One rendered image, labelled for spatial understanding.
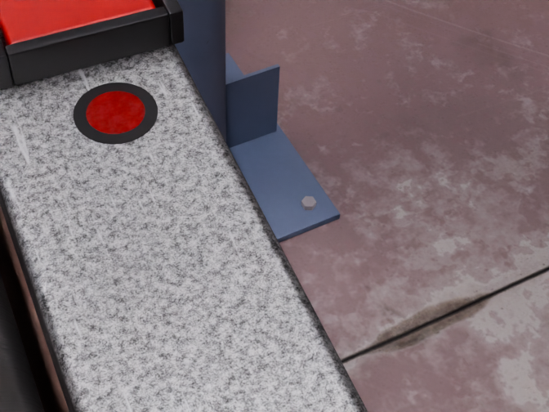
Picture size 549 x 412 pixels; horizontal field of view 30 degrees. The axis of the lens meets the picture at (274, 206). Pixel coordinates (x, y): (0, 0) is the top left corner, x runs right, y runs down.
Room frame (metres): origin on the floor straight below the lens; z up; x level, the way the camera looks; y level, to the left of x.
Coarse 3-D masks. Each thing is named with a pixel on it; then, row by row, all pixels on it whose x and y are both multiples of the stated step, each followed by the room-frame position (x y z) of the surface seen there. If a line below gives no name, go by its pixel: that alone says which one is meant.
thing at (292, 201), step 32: (192, 0) 0.93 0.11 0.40; (224, 0) 0.99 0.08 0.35; (192, 32) 0.93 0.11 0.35; (224, 32) 0.99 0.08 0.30; (192, 64) 0.93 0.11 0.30; (224, 64) 0.99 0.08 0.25; (224, 96) 0.99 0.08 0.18; (256, 96) 1.07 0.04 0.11; (224, 128) 0.99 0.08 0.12; (256, 128) 1.07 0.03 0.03; (256, 160) 1.02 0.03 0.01; (288, 160) 1.03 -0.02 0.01; (256, 192) 0.96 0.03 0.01; (288, 192) 0.97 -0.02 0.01; (320, 192) 0.97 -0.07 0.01; (288, 224) 0.91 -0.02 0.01; (320, 224) 0.91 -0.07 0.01
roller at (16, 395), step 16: (0, 288) 0.19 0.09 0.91; (0, 304) 0.18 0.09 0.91; (0, 320) 0.17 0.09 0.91; (0, 336) 0.17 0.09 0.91; (16, 336) 0.17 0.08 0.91; (0, 352) 0.16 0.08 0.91; (16, 352) 0.16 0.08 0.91; (0, 368) 0.15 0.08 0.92; (16, 368) 0.16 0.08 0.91; (0, 384) 0.15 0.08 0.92; (16, 384) 0.15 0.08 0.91; (32, 384) 0.16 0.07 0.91; (0, 400) 0.14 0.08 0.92; (16, 400) 0.14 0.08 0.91; (32, 400) 0.15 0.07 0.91
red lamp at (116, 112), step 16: (96, 96) 0.27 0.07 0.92; (112, 96) 0.27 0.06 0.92; (128, 96) 0.27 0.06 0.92; (96, 112) 0.27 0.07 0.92; (112, 112) 0.27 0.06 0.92; (128, 112) 0.27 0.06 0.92; (144, 112) 0.27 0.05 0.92; (96, 128) 0.26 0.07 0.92; (112, 128) 0.26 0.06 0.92; (128, 128) 0.26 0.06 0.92
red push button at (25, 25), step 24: (0, 0) 0.31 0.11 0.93; (24, 0) 0.31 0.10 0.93; (48, 0) 0.31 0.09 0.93; (72, 0) 0.31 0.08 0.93; (96, 0) 0.31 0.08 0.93; (120, 0) 0.31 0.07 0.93; (144, 0) 0.32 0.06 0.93; (0, 24) 0.30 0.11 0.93; (24, 24) 0.30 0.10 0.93; (48, 24) 0.30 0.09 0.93; (72, 24) 0.30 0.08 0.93
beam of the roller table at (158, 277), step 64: (128, 64) 0.29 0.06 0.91; (0, 128) 0.26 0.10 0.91; (64, 128) 0.26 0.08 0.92; (192, 128) 0.26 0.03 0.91; (0, 192) 0.23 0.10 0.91; (64, 192) 0.23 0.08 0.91; (128, 192) 0.23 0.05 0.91; (192, 192) 0.23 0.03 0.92; (64, 256) 0.20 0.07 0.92; (128, 256) 0.20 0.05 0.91; (192, 256) 0.20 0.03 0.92; (256, 256) 0.20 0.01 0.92; (64, 320) 0.17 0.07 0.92; (128, 320) 0.18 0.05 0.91; (192, 320) 0.18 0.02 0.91; (256, 320) 0.18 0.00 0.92; (64, 384) 0.15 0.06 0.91; (128, 384) 0.15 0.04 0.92; (192, 384) 0.15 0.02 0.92; (256, 384) 0.15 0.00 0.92; (320, 384) 0.16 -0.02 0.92
